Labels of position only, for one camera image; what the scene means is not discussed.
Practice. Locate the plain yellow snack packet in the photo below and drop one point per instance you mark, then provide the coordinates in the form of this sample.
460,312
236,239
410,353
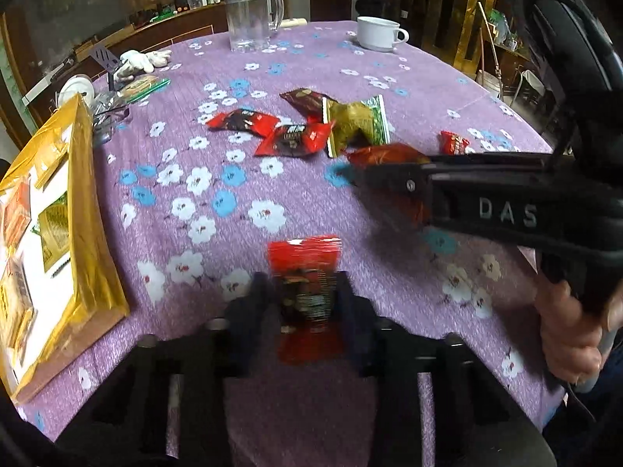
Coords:
17,301

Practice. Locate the clear glass mug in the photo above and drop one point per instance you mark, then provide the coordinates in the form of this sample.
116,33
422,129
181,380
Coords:
248,19

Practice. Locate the clear plastic wrappers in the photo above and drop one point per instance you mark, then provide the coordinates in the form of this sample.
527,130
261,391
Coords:
109,107

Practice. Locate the dark brown snack packet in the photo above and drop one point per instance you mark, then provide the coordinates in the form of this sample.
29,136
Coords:
304,99

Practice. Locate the green yellow biscuit packet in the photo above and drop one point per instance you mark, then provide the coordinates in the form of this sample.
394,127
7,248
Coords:
141,86

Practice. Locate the purple floral tablecloth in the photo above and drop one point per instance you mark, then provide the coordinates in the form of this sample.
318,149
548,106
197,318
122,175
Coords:
292,194

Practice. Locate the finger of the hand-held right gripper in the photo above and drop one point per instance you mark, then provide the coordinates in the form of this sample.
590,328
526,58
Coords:
394,180

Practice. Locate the person's right hand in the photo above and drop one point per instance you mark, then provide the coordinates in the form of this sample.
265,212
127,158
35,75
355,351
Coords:
567,331

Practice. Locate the orange-red snack packet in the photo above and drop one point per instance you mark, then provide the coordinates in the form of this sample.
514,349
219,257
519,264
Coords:
384,154

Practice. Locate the small red candy packet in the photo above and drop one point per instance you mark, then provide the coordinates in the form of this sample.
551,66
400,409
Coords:
455,142

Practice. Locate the white glove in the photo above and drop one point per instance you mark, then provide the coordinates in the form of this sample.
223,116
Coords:
138,63

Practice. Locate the broom pole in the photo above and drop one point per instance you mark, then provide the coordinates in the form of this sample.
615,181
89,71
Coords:
488,39

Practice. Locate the black slotted stand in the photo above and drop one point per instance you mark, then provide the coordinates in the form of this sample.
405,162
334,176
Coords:
104,53

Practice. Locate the white jar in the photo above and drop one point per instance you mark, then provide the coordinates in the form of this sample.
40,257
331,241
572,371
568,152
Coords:
75,90

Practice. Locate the orange cracker packet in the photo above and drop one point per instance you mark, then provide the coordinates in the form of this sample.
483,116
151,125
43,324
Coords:
17,214

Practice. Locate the white cup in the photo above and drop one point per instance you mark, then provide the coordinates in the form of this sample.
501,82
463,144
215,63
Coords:
377,34

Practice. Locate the red black snack packet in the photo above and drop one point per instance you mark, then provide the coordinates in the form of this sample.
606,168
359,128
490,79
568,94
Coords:
304,272
292,138
243,121

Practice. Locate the white bucket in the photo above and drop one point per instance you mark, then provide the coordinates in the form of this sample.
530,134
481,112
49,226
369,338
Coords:
488,83

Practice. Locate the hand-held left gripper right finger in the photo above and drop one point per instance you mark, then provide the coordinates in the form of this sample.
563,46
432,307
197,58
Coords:
353,311

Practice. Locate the cardboard box with yellow tape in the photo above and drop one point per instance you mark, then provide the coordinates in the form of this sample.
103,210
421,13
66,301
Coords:
95,233

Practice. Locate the green gold snack packet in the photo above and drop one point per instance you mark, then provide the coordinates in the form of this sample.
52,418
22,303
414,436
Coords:
54,228

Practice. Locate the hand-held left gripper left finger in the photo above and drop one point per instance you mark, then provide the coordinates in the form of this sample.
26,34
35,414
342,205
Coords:
253,301

